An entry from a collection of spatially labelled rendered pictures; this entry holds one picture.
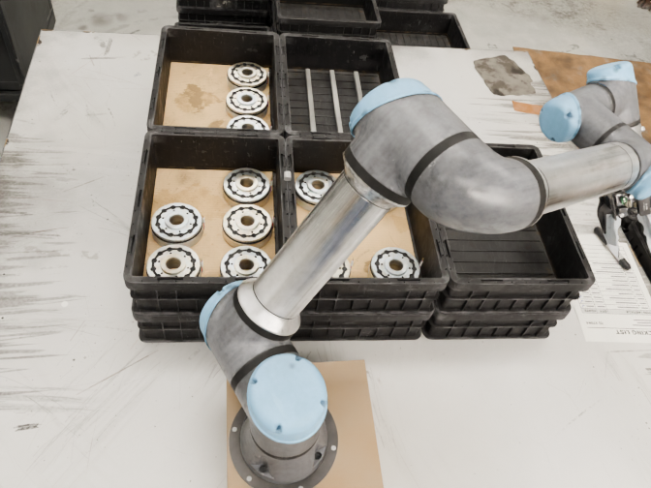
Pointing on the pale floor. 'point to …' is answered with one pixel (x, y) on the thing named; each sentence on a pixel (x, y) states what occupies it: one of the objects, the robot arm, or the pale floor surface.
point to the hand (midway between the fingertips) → (632, 247)
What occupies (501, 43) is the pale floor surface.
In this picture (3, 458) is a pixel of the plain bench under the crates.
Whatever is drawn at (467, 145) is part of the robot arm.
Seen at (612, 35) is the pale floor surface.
